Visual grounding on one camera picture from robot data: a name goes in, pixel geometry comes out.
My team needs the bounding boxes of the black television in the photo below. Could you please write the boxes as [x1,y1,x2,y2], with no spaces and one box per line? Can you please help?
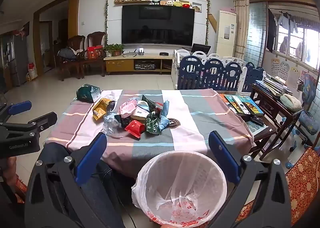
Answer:
[122,5,195,45]

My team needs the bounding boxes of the black audio receiver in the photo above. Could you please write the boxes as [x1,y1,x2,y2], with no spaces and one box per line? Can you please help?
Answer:
[134,63,157,70]

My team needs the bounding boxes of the grey refrigerator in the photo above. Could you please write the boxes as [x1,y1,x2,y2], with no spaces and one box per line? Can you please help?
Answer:
[0,34,29,87]

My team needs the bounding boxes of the white hanging shirt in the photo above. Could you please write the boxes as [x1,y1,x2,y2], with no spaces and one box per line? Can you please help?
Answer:
[276,12,298,33]

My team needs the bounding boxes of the white remote control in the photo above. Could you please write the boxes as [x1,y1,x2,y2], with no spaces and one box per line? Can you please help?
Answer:
[232,95,250,115]

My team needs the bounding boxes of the grey green cushion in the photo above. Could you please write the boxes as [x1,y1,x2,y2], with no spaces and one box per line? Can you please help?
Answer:
[280,94,302,112]

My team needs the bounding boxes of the green potted plant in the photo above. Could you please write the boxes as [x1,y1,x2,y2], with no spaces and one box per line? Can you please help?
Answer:
[104,44,124,57]

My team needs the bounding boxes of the dark hanging garment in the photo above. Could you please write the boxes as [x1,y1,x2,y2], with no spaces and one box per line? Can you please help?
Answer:
[266,8,278,53]

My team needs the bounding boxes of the wall chart poster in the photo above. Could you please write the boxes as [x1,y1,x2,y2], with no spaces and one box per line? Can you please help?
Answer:
[287,67,300,83]
[271,58,280,75]
[279,61,290,80]

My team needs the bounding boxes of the person's left hand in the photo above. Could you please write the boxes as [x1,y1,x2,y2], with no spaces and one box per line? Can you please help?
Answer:
[0,155,18,188]

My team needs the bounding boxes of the white striped paper cup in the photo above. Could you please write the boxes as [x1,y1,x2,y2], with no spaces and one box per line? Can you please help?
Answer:
[136,100,150,113]

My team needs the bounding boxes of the black glossy packet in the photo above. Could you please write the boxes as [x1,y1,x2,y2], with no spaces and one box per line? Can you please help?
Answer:
[106,100,117,115]

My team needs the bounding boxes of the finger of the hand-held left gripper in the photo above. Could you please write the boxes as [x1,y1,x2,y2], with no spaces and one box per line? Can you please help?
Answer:
[0,100,32,123]
[5,112,58,133]

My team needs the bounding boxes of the blue waffle cloth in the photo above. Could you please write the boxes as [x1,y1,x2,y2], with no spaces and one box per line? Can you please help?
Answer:
[157,100,170,131]

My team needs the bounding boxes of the wooden wall shelf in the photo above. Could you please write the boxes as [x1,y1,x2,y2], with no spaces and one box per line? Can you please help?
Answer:
[114,0,193,8]

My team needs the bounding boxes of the stack of books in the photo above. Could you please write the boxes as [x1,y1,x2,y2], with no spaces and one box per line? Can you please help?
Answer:
[255,73,293,97]

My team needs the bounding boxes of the pink snack packet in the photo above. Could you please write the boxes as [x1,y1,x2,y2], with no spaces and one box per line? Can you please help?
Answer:
[119,99,138,118]

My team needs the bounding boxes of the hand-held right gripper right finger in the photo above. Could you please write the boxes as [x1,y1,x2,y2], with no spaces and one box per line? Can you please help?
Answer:
[207,130,292,228]

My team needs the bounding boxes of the blue white baby fence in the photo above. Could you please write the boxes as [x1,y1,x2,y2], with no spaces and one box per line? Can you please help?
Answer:
[171,49,265,93]

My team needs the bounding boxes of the dark wooden low table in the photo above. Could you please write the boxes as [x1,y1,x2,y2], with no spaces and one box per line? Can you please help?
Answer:
[240,115,275,161]

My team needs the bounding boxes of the yellow snack packet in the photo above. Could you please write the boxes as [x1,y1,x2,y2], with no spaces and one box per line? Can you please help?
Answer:
[92,97,112,121]

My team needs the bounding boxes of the dark wooden side table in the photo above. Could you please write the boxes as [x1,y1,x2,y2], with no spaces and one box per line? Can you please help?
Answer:
[250,84,304,161]

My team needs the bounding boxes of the red gift box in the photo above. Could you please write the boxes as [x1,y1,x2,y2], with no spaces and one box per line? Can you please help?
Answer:
[87,45,104,60]

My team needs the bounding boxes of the dark wooden chair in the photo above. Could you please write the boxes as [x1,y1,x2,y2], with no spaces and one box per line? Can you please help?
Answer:
[59,35,87,80]
[84,31,107,77]

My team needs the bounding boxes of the white standing air conditioner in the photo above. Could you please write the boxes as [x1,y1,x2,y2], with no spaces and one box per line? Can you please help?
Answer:
[216,10,237,55]

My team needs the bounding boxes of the white red sack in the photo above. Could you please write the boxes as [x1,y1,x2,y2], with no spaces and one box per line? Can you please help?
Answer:
[27,62,38,80]

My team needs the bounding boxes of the black monitor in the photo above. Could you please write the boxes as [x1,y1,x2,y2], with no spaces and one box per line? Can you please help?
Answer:
[191,43,212,55]

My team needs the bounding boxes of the white bin with plastic liner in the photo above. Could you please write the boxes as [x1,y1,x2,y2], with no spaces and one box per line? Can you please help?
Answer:
[131,150,227,228]

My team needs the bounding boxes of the green brown snack wrapper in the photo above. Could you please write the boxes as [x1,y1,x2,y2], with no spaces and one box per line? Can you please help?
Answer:
[141,95,163,111]

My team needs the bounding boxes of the yellow wooden television cabinet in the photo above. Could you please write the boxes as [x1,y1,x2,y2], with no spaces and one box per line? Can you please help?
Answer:
[104,53,174,73]

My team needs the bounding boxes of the dark bag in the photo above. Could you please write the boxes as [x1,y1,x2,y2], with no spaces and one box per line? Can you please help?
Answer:
[57,47,77,60]

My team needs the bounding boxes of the green ivy garland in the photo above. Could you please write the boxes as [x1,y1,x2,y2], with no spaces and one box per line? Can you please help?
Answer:
[105,0,111,46]
[205,0,210,45]

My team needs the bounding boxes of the beige curtain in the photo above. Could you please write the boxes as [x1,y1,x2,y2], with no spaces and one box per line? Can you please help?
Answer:
[234,0,250,61]

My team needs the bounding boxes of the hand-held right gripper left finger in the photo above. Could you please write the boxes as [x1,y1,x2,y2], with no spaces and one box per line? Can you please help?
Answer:
[24,132,125,228]

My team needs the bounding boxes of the red cigarette pack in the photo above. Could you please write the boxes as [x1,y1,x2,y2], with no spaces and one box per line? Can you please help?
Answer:
[124,120,145,138]

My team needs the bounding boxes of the dark green tissue box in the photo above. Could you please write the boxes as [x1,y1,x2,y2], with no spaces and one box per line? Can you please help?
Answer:
[76,84,102,103]

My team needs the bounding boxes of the white medicine box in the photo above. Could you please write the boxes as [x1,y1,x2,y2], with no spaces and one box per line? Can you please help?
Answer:
[130,110,150,121]

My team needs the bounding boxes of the blue child's chair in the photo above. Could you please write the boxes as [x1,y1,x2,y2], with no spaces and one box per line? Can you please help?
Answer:
[291,73,320,148]

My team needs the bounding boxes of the dark green packet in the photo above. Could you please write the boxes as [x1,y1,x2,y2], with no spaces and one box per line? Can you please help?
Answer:
[146,114,162,135]

